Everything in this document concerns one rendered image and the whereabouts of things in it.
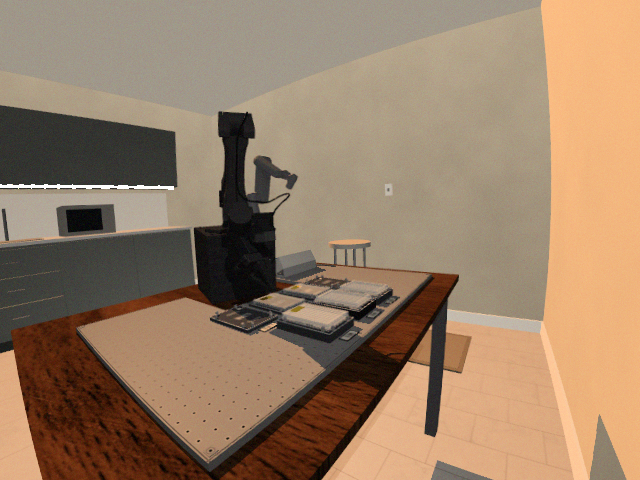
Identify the beige flat base plate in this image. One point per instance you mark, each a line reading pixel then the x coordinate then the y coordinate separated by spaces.
pixel 213 388

